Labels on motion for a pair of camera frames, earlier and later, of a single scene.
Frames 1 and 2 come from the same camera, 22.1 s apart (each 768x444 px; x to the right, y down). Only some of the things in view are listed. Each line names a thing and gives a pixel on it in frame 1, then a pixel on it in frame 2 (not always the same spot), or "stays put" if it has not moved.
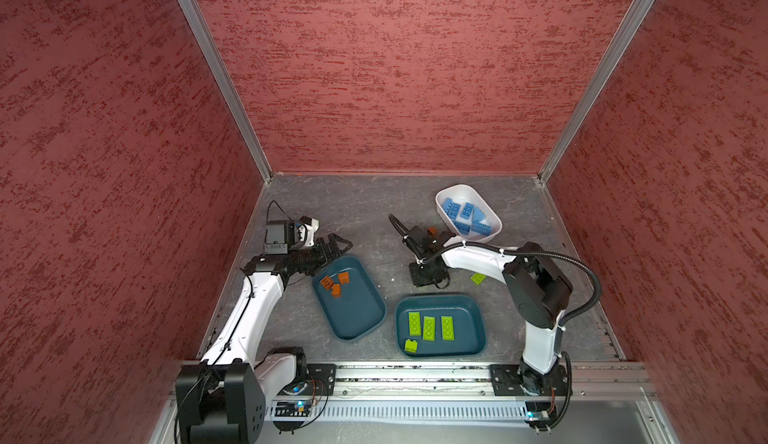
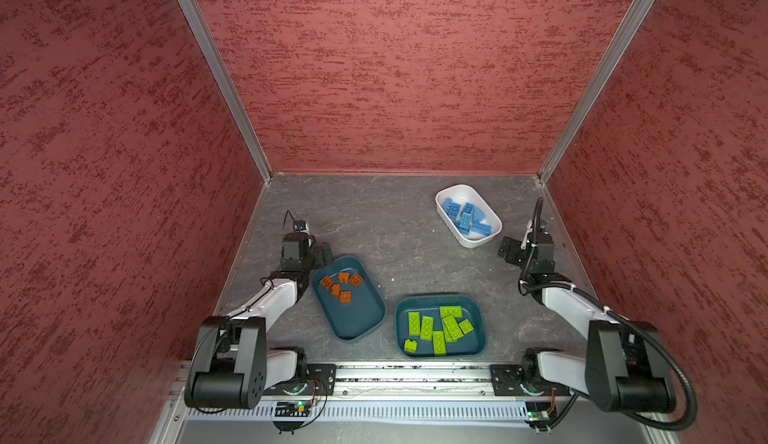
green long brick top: [447, 328] -> [439, 343]
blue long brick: [451, 208] stays put
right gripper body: [424, 274] -> [514, 254]
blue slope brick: [478, 215] stays put
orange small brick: [327, 282] stays put
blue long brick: [463, 228] stays put
